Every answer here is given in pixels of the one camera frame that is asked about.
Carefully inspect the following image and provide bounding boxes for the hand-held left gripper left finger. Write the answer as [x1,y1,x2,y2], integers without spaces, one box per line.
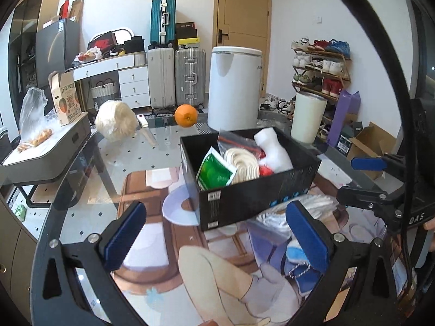
[41,200,147,326]

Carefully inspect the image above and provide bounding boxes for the teal suitcase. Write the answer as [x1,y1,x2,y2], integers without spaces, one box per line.
[150,0,177,49]

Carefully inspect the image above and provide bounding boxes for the black cardboard box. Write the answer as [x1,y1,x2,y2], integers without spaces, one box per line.
[179,127,322,232]

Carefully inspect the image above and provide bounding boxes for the white woven basket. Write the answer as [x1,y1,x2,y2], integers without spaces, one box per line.
[90,79,121,109]

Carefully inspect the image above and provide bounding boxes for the brown cardboard box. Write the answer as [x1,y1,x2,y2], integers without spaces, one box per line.
[70,0,84,23]

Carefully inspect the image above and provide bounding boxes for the printed table mat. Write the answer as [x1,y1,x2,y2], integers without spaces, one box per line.
[112,166,418,326]

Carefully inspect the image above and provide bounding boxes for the wrapped napa cabbage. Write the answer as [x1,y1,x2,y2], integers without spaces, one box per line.
[95,99,138,142]

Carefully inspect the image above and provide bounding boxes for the white tumbler cup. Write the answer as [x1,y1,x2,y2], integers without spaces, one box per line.
[290,92,328,144]

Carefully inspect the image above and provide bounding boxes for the white handled knife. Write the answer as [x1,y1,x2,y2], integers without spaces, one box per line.
[136,114,157,146]

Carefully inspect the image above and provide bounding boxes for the wooden door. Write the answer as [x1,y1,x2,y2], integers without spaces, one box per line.
[214,0,272,97]

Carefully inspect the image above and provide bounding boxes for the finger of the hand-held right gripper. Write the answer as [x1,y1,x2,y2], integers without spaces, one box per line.
[336,183,408,235]
[351,153,405,177]

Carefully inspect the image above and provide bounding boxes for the orange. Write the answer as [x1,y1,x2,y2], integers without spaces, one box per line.
[174,104,198,128]

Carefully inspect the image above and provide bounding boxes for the white sneaker pair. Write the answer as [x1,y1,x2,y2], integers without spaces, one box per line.
[260,94,288,111]

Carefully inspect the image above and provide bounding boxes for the black red shoe bag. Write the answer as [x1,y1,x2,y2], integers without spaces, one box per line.
[88,31,116,51]

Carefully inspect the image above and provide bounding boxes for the dark glass wardrobe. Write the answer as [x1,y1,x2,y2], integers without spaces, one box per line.
[7,0,62,92]

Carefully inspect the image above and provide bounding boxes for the dark grey fridge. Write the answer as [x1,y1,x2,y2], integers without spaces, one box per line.
[35,18,80,85]

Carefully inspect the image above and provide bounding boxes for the green packet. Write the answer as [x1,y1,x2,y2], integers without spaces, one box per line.
[196,146,238,191]

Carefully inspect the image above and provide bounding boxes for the white foam block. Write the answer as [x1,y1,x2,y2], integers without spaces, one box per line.
[253,127,293,174]

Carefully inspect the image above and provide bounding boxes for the white suitcase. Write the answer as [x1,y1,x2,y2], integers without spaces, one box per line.
[147,47,176,109]

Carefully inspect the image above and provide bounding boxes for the bag of food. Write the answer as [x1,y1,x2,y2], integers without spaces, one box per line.
[75,48,102,63]

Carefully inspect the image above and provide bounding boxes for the clear bag of kumquats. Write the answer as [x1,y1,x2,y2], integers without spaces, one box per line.
[17,87,55,152]

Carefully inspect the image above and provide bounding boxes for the white electric kettle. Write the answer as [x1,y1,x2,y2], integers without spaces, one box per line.
[207,46,264,132]

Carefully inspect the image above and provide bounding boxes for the beige rope coil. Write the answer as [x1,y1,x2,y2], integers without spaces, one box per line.
[222,148,262,186]

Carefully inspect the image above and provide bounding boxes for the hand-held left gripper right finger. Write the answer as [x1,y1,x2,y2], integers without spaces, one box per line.
[285,200,398,326]

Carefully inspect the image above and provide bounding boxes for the open cardboard box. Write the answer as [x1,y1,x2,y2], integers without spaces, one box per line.
[347,122,396,180]

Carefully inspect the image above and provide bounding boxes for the white rimmed mirror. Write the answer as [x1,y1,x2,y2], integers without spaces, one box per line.
[109,26,135,39]

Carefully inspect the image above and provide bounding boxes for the printed fruit carton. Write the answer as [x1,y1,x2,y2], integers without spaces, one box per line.
[48,70,81,126]

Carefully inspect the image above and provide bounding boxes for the clear bag red black item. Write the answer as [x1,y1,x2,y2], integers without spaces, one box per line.
[217,130,266,160]

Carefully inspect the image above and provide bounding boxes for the black cable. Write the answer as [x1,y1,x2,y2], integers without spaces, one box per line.
[314,0,417,293]

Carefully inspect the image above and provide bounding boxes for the black cloth pile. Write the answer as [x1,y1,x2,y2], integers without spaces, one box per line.
[110,36,147,57]

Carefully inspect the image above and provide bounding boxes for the silver suitcase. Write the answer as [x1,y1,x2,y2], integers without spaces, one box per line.
[175,48,207,109]

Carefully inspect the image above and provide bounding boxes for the blue plush keychain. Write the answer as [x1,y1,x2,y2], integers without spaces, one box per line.
[285,238,327,294]

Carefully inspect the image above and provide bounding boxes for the purple bag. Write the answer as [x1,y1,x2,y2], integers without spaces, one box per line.
[328,90,361,150]

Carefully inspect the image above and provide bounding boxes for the white dresser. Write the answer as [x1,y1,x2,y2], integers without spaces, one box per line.
[72,54,150,109]

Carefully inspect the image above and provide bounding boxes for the black flat boxes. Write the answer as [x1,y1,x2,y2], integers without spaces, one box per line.
[176,22,198,39]

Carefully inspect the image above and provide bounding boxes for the grey white side table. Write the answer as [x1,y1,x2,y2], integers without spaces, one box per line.
[0,112,92,191]

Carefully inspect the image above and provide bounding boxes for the shoe rack with shoes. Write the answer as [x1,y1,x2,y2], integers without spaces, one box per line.
[290,37,352,136]

